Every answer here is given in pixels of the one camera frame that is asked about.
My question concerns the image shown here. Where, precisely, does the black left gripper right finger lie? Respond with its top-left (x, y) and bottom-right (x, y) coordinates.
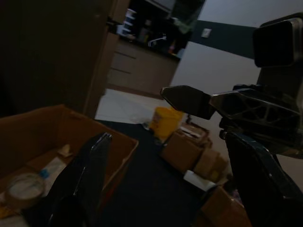
top-left (219, 129), bottom-right (303, 227)

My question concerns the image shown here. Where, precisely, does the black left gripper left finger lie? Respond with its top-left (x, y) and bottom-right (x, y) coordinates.
top-left (30, 132), bottom-right (112, 227)

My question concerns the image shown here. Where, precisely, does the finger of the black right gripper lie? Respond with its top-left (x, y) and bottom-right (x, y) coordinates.
top-left (160, 84), bottom-right (215, 121)
top-left (210, 87), bottom-right (302, 153)

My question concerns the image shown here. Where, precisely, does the yellow plastic bucket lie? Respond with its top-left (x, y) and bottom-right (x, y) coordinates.
top-left (148, 106), bottom-right (185, 144)

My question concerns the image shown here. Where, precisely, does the white blue plastic wrapper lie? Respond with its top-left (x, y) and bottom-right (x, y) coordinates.
top-left (26, 156), bottom-right (71, 190)

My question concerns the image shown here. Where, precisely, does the beige paper scrap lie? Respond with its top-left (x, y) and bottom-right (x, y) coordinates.
top-left (56, 144), bottom-right (73, 158)

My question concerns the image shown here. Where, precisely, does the closed brown cardboard box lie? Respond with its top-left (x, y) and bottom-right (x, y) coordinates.
top-left (160, 125), bottom-right (213, 175)

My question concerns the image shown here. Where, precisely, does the clear tape roll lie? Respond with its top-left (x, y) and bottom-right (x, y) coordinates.
top-left (4, 173), bottom-right (47, 209)

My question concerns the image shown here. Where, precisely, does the brown kitchen cabinet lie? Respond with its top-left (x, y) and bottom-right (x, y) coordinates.
top-left (105, 30), bottom-right (180, 100)

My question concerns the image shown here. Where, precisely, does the small brown cardboard box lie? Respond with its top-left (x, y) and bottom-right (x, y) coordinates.
top-left (193, 148), bottom-right (229, 183)

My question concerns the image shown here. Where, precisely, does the chrome kitchen faucet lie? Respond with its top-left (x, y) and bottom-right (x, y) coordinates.
top-left (148, 34), bottom-right (168, 47)

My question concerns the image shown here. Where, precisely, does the white flat box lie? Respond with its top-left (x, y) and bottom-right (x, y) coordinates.
top-left (183, 169), bottom-right (217, 190)

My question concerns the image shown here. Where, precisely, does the open brown cardboard box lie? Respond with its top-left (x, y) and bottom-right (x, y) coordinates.
top-left (0, 104), bottom-right (140, 227)

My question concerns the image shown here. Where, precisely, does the dark green hanging cloth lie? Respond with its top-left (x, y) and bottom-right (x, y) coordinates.
top-left (170, 0), bottom-right (205, 34)

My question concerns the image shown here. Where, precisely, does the dark brown wooden door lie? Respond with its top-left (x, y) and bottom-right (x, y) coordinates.
top-left (0, 0), bottom-right (119, 119)

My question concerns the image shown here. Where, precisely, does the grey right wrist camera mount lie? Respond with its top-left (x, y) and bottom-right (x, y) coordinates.
top-left (252, 13), bottom-right (303, 95)

